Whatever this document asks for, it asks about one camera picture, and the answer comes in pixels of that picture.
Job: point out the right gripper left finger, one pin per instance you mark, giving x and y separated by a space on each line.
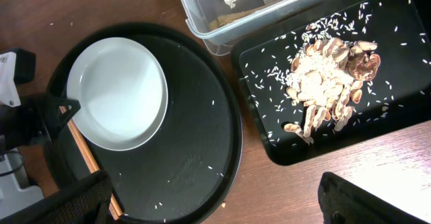
85 202

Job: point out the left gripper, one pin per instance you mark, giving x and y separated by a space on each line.
24 125

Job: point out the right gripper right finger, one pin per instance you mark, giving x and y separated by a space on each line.
342 202

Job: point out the wooden chopstick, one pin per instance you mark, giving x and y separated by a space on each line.
114 207

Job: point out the grey plate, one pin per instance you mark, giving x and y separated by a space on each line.
122 92

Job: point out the food scraps pile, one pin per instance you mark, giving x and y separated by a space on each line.
325 77

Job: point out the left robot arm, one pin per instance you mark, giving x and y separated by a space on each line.
16 191

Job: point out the black rectangular tray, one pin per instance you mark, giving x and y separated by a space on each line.
398 97

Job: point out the clear plastic bin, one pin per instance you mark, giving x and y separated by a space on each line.
219 26

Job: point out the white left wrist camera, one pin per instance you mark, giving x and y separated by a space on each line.
8 91

